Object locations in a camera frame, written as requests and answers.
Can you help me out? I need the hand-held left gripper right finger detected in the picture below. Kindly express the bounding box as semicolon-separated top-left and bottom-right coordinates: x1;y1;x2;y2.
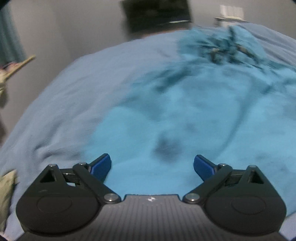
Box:
182;154;271;205

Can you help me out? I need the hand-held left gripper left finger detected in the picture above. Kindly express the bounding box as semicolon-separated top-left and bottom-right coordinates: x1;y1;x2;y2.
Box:
32;153;122;205

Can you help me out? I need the teal zip jacket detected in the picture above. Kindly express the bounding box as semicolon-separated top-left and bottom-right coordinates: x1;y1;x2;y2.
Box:
83;24;296;197

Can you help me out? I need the blue fleece blanket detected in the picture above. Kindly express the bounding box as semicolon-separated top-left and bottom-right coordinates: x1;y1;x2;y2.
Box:
0;22;296;235

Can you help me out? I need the pale green pillow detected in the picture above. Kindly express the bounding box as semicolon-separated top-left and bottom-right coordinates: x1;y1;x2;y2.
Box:
0;170;18;232

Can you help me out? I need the wooden window sill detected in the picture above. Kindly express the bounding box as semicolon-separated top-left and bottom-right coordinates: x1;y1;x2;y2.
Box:
0;55;36;80

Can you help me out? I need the blue curtain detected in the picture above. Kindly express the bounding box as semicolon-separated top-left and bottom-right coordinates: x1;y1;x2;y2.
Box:
0;5;26;66

